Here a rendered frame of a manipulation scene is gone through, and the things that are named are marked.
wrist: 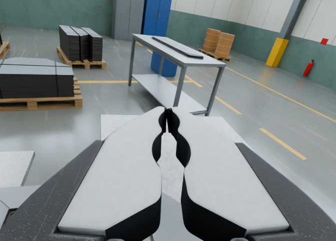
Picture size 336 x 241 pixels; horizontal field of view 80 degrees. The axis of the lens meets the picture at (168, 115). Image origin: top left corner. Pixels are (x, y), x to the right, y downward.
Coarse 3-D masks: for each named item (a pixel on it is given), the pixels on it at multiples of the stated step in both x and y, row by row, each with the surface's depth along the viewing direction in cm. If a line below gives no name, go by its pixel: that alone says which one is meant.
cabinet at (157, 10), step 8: (144, 0) 745; (152, 0) 737; (160, 0) 750; (168, 0) 763; (144, 8) 751; (152, 8) 751; (160, 8) 765; (168, 8) 778; (144, 16) 757; (152, 16) 766; (160, 16) 780; (168, 16) 794; (144, 24) 768; (152, 24) 781; (160, 24) 796; (144, 32) 783; (152, 32) 797; (160, 32) 812
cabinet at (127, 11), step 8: (120, 0) 690; (128, 0) 701; (136, 0) 713; (112, 8) 730; (120, 8) 702; (128, 8) 712; (136, 8) 726; (112, 16) 738; (120, 16) 715; (128, 16) 727; (136, 16) 740; (112, 24) 747; (120, 24) 729; (128, 24) 742; (136, 24) 754; (112, 32) 755; (120, 32) 743; (128, 32) 756; (136, 32) 769; (128, 40) 772
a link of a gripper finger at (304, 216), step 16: (240, 144) 9; (256, 160) 8; (272, 176) 7; (272, 192) 7; (288, 192) 7; (304, 192) 7; (288, 208) 6; (304, 208) 6; (320, 208) 6; (304, 224) 6; (320, 224) 6; (256, 240) 5; (272, 240) 5; (288, 240) 5; (304, 240) 5; (320, 240) 5
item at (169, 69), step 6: (156, 54) 478; (156, 60) 480; (168, 60) 460; (150, 66) 513; (156, 66) 483; (162, 66) 461; (168, 66) 468; (174, 66) 476; (162, 72) 469; (168, 72) 477; (174, 72) 484
